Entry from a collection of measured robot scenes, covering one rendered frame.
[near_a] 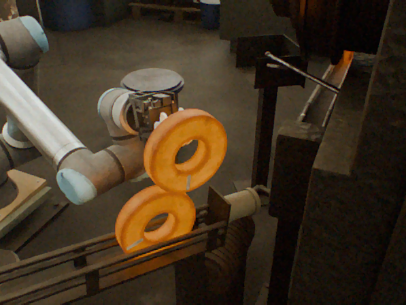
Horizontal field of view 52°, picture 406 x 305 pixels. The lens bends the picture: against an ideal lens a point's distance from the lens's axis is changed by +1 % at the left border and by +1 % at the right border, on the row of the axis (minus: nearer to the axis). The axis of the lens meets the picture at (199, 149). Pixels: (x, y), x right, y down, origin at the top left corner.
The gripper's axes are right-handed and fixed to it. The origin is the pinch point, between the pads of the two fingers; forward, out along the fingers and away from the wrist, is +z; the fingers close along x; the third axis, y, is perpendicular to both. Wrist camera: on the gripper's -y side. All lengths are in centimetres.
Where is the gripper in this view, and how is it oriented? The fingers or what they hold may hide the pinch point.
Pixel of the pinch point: (185, 142)
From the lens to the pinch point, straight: 71.3
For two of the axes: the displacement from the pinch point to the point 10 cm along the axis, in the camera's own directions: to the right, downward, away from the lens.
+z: 5.0, 2.1, -8.4
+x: 8.5, -2.7, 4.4
